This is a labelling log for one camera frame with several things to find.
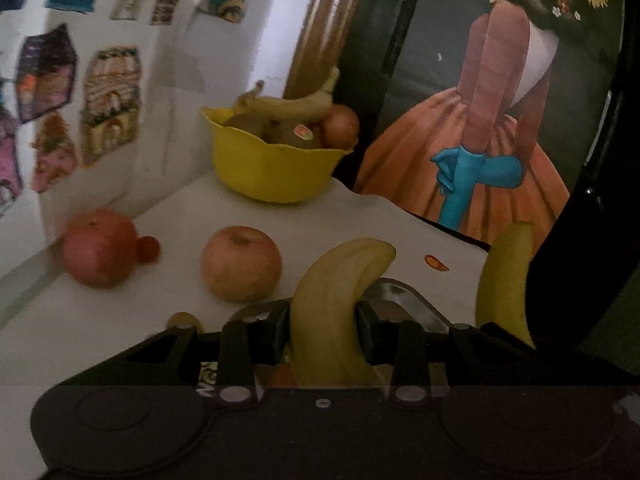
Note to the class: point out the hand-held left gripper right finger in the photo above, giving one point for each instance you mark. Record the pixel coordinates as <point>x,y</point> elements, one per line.
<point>372,335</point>

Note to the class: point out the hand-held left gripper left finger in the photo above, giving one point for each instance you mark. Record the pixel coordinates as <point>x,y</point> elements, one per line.
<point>275,332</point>

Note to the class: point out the metal tray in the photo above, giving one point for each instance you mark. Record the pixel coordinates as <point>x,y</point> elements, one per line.
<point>405,300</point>

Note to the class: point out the thick yellow banana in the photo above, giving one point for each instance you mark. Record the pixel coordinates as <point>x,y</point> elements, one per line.
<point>330,310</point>

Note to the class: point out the red apple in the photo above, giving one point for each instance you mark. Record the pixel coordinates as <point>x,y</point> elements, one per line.
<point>100,247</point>

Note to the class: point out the pale pink apple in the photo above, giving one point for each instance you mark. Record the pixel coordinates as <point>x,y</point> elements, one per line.
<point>241,262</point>

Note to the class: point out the white printed paper mat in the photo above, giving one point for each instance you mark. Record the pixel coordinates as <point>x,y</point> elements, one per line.
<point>165,290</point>

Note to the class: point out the cherry tomato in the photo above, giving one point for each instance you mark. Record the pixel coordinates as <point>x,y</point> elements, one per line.
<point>148,248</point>

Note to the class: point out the yellow bowl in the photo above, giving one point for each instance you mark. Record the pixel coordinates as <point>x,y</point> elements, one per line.
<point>277,165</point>

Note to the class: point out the kiwi with sticker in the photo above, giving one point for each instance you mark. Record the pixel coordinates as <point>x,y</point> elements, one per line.
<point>287,136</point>

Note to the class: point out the plain brown kiwi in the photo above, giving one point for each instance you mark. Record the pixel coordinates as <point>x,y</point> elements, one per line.
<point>245,125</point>

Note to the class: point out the brown onion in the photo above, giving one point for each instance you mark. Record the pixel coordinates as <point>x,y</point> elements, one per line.
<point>340,127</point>

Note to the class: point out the greenish banana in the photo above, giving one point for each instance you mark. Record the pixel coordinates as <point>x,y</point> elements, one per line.
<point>287,104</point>

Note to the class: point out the black frame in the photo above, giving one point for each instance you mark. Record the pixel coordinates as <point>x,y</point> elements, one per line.
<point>575,260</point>

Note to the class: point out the girl in dress wall poster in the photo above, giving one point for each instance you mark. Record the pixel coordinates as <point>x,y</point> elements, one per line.
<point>500,135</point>

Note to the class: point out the houses drawing wall poster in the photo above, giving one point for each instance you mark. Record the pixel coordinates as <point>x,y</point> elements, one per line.
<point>110,100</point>

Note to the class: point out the wooden frame post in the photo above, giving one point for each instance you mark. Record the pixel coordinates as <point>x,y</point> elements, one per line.
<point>320,35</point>

